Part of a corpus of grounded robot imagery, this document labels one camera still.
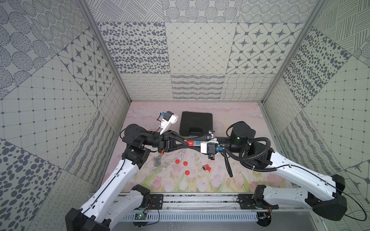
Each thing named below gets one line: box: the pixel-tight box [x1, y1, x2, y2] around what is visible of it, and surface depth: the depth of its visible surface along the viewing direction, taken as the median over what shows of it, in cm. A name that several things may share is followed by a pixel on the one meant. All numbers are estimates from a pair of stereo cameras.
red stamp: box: [202, 164, 212, 173], surface depth 86 cm
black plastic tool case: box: [179, 111, 213, 137], surface depth 104 cm
